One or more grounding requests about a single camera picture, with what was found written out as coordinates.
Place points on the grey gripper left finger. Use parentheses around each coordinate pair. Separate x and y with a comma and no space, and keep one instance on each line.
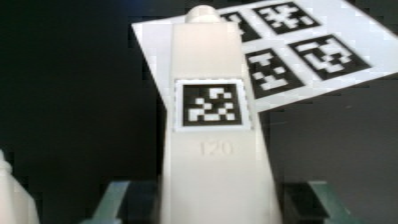
(128,204)

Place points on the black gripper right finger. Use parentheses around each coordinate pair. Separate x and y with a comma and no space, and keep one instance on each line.
(311,205)

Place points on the white leg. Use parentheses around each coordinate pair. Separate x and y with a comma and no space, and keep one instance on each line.
(18,210)
(217,181)

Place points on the white marker base plate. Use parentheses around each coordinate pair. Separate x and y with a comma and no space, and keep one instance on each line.
(316,47)

